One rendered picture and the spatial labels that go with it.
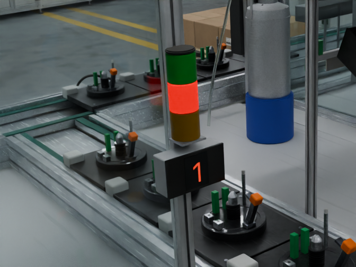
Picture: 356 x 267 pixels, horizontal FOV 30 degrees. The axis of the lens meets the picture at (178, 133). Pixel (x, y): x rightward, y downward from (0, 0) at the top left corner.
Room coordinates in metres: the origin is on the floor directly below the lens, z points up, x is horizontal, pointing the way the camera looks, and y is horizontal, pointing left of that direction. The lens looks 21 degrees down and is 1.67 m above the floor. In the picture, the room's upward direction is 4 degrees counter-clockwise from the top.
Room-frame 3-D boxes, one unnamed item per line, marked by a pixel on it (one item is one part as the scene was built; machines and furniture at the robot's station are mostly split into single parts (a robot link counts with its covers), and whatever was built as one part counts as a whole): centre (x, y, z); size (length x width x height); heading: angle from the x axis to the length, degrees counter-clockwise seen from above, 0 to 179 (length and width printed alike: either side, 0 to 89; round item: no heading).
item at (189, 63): (1.06, -0.01, 1.38); 0.05 x 0.05 x 0.05
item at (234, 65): (2.61, -0.16, 1.01); 0.24 x 0.24 x 0.13; 33
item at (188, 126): (1.06, -0.01, 1.28); 0.05 x 0.05 x 0.05
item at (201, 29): (6.47, -0.67, 0.20); 1.20 x 0.80 x 0.41; 32
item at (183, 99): (1.06, -0.01, 1.33); 0.05 x 0.05 x 0.05
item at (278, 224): (1.27, -0.11, 1.01); 0.24 x 0.24 x 0.13; 33
